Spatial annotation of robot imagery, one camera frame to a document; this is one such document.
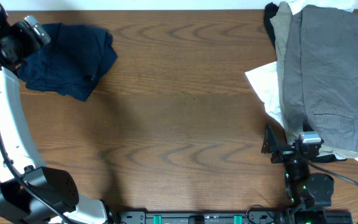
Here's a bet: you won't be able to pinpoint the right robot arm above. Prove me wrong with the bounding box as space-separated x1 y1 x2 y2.
261 125 352 224

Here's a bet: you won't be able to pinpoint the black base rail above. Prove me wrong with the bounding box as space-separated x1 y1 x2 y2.
119 208 353 224

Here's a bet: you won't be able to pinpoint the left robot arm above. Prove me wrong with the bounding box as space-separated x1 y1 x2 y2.
0 4 119 223

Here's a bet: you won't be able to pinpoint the left black cable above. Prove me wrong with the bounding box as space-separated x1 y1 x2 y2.
0 88 74 224

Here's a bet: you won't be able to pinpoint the navy blue shorts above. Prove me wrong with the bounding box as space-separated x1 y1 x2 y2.
17 23 117 101

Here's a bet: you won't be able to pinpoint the black garment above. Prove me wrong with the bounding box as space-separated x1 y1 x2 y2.
264 2 278 48

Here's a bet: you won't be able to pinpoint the khaki garment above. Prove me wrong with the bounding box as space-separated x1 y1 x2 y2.
270 1 358 159

